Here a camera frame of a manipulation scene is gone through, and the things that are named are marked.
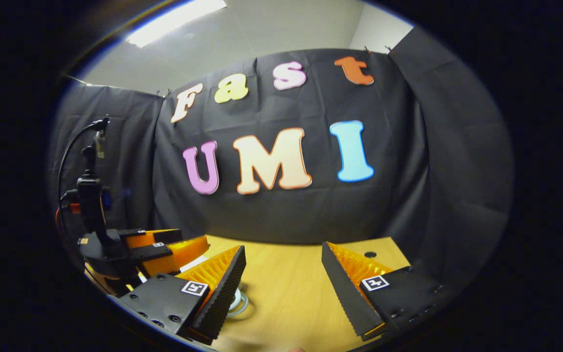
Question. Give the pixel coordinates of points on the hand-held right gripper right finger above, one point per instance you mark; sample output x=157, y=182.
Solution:
x=347, y=298

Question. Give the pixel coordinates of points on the black backdrop cloth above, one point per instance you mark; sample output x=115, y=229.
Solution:
x=433, y=171

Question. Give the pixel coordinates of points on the ceiling light panel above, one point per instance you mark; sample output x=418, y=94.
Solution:
x=174, y=22

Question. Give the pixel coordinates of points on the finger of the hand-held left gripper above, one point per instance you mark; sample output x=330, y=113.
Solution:
x=179, y=256
x=149, y=238

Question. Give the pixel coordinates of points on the light blue suitcase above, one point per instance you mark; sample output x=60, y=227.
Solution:
x=193, y=263

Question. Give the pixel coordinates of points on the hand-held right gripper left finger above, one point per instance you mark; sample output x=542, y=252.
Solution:
x=220, y=300

